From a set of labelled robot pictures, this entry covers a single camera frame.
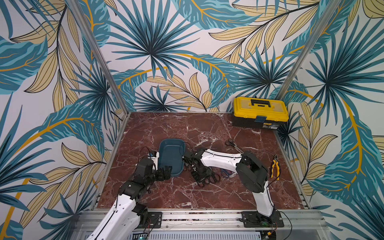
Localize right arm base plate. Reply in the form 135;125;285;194
240;210;285;229

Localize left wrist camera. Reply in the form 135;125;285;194
149;151;160;170

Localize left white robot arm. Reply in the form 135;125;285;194
88;158;173;240

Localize blue handled scissors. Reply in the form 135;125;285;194
220;169;235;179

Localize aluminium front rail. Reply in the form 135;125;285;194
70;209;331;240

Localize yellow black toolbox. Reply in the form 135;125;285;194
233;97;289;130

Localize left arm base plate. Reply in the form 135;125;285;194
138;212;163;230

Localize large black scissors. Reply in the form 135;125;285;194
197;172;221;188

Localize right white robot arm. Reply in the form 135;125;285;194
183;149;274;217

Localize teal plastic storage box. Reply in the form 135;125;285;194
158;139;186;177

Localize yellow handled pliers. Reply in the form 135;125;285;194
271;155;281;181

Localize grey handled scissors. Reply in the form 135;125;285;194
225;139;244;154

